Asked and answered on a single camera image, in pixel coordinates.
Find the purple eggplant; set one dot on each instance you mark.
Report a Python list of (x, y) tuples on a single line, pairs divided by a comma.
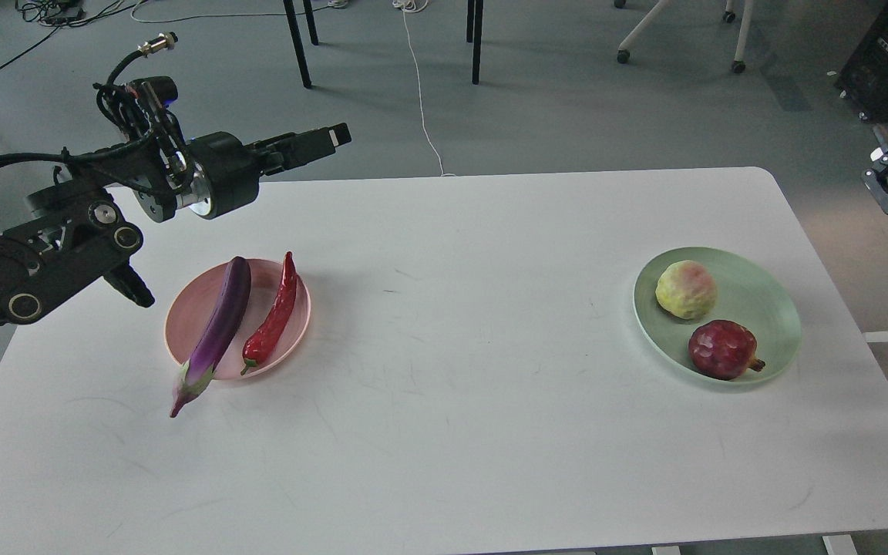
[(226, 317)]

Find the black table leg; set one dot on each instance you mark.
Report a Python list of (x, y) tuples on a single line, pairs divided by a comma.
[(292, 18), (473, 34)]

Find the pink plate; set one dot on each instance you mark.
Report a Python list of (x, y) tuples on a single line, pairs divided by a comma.
[(190, 311)]

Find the black table leg right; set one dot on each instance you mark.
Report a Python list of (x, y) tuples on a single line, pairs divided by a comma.
[(473, 34)]

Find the green plate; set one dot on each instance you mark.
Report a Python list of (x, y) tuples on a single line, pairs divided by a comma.
[(747, 294)]

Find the white chair base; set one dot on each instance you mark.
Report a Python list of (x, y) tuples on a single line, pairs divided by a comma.
[(658, 32)]

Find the red pomegranate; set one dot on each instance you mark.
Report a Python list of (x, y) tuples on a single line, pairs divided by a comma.
[(724, 350)]

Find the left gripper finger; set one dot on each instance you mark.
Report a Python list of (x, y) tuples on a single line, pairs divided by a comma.
[(293, 150)]

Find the yellow-green peach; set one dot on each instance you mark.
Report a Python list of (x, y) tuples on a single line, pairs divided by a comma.
[(687, 290)]

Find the red chili pepper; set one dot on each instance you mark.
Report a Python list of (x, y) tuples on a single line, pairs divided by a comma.
[(260, 345)]

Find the black table leg left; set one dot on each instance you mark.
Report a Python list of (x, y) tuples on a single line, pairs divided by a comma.
[(292, 18)]

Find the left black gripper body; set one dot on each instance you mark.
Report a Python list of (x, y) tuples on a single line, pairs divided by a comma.
[(226, 175)]

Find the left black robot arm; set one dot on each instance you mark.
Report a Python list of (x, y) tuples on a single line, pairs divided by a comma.
[(78, 234)]

